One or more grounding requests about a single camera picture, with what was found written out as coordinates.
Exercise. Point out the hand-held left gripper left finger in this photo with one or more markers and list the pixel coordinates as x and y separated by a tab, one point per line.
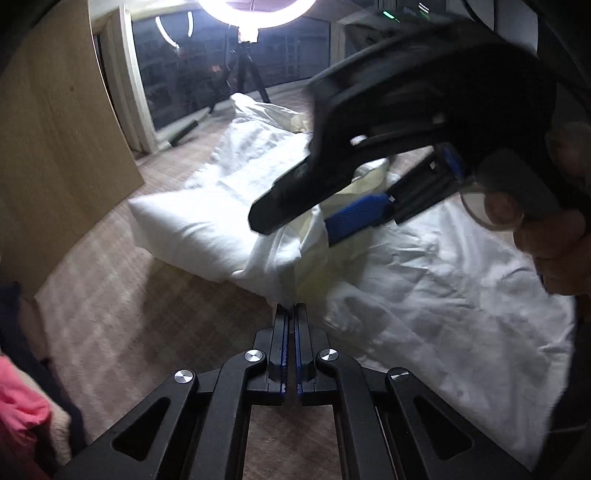
278	364

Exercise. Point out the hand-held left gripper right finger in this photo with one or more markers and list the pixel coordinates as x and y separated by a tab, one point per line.
305	364

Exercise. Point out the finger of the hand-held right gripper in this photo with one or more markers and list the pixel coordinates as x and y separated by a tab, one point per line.
355	217
286	203

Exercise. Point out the white garment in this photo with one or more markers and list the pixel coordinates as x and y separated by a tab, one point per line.
438	300

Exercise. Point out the pile of folded clothes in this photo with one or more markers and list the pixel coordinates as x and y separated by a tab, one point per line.
23	401

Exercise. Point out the person's right hand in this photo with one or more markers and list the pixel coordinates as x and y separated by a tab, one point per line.
563	249

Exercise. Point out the black tripod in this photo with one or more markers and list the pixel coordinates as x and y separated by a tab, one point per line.
244	60

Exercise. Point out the wooden cabinet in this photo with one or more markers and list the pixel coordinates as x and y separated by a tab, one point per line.
60	138

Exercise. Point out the white window frame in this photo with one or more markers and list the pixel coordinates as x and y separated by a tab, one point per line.
134	92

